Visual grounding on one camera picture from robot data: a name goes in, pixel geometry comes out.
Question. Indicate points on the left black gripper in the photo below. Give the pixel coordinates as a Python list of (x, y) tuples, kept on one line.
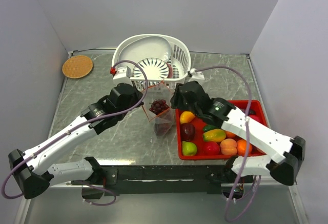
[(138, 96)]

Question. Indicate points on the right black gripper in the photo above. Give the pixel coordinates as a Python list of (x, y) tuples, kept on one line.
[(175, 99)]

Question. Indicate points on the yellow orange mango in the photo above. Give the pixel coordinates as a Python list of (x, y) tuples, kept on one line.
[(186, 117)]

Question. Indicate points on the clear zip top bag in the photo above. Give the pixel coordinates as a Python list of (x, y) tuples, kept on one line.
[(154, 92)]

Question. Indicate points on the purple grape bunch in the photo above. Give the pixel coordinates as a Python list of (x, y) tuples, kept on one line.
[(158, 106)]

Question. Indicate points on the dark purple mangosteen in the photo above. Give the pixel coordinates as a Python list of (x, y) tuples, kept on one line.
[(162, 128)]

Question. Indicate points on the green pear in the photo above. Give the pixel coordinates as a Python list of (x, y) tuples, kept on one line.
[(188, 148)]

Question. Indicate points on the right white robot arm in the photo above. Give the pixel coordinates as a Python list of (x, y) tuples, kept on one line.
[(283, 155)]

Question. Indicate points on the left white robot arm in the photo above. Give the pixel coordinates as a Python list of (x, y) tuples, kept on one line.
[(35, 169)]

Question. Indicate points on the green cucumber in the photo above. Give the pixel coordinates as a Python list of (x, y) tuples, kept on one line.
[(207, 128)]

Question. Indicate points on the white plastic dish basket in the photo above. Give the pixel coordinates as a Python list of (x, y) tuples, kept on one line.
[(179, 63)]

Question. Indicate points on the striped round plate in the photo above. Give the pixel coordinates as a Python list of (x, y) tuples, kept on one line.
[(154, 68)]

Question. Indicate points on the red plastic tray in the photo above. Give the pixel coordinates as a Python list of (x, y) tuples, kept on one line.
[(200, 141)]

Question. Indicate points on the white oval plate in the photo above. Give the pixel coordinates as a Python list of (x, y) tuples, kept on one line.
[(146, 47)]

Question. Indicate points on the round woven coaster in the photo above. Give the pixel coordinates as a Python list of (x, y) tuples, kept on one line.
[(77, 67)]

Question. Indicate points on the orange peach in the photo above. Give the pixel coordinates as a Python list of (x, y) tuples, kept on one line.
[(228, 147)]

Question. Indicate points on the purple eggplant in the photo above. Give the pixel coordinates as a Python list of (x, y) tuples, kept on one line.
[(251, 112)]

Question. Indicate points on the red round fruit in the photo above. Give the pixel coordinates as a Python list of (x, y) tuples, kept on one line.
[(256, 118)]

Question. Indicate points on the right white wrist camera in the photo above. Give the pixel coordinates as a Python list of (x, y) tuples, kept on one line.
[(195, 75)]

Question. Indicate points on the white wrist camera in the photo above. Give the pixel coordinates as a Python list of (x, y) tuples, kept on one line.
[(121, 75), (195, 75)]

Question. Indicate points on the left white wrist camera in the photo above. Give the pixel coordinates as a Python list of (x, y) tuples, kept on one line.
[(121, 75)]

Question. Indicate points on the black base frame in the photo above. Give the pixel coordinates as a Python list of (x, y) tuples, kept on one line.
[(153, 179)]

